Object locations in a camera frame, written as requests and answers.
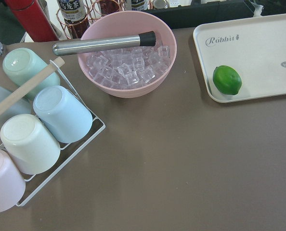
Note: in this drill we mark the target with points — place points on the light blue cup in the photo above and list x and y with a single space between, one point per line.
63 114

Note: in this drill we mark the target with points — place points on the pink bowl with ice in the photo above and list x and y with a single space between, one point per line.
129 72

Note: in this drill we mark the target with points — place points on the red thermos bottle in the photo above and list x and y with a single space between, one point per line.
33 19

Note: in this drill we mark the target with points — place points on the pink cup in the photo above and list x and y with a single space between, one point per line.
12 184

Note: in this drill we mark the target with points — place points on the steel muddler with black tip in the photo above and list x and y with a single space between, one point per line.
104 44

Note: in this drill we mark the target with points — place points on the cream rabbit tray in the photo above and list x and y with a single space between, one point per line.
255 47

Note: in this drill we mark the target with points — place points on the wooden rack handle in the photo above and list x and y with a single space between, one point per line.
32 83

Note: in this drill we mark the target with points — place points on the pale grey cup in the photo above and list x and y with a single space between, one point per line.
22 106

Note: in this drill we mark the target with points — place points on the cream white cup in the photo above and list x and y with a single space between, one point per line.
31 146

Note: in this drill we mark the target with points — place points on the mint green cup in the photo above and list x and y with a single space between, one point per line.
21 64

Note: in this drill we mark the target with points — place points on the white wire cup rack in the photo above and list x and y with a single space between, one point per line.
68 150

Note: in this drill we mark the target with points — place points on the green lime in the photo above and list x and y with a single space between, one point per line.
227 80

